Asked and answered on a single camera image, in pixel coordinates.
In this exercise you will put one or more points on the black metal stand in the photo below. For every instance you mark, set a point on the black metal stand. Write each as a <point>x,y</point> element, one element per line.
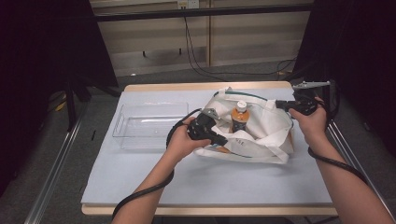
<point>71,102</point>

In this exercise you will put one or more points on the person's left hand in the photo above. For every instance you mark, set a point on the person's left hand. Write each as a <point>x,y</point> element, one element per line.
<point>180,144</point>

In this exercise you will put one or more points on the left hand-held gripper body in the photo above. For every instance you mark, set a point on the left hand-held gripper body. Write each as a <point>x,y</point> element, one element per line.
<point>200,127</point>

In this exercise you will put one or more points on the person's right hand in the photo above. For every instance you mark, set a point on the person's right hand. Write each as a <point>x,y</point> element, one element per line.
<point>314,127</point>

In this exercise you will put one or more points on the light blue table mat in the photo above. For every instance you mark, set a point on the light blue table mat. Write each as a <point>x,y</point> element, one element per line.
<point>218,183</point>

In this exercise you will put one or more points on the yellow floor item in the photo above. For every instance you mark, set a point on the yellow floor item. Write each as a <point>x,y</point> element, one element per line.
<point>60,105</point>

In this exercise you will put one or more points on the white canvas tote bag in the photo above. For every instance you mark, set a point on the white canvas tote bag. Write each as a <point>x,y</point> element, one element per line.
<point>264,133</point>

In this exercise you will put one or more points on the white wall socket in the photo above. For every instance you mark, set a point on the white wall socket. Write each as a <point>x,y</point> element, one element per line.
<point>188,3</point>

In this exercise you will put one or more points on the small black floor item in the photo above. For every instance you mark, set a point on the small black floor item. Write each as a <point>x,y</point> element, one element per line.
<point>93,135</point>

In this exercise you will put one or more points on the black curtain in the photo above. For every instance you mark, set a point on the black curtain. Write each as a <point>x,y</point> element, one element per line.
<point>37,62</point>
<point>358,46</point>

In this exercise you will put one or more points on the black horizontal bar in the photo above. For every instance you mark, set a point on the black horizontal bar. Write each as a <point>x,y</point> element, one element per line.
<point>202,13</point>

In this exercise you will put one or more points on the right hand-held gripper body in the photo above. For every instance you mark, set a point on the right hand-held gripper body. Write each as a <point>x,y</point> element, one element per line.
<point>306,102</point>

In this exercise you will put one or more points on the aluminium floor rail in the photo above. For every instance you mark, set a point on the aluminium floor rail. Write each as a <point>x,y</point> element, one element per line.
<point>345,146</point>
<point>53,174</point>

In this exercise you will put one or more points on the tea bottle with orange label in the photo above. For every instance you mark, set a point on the tea bottle with orange label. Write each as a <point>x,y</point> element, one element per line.
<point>240,116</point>

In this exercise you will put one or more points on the clear plastic bin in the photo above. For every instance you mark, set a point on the clear plastic bin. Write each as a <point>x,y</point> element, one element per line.
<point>146,124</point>

